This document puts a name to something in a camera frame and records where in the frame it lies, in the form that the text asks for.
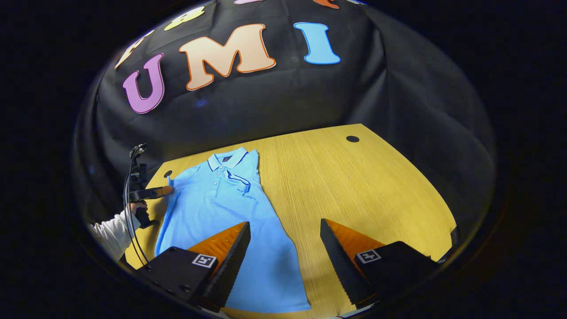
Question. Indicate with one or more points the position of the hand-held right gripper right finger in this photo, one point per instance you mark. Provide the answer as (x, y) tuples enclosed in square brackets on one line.
[(343, 266)]

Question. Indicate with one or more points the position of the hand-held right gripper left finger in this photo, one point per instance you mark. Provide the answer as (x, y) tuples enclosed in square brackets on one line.
[(232, 266)]

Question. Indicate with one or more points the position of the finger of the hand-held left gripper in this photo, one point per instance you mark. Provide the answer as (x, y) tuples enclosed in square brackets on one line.
[(159, 192)]

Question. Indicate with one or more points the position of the light blue polo T-shirt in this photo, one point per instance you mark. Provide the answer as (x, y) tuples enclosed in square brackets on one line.
[(212, 212)]

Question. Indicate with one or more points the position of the black backdrop cloth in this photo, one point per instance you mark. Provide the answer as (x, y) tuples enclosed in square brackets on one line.
[(266, 106)]

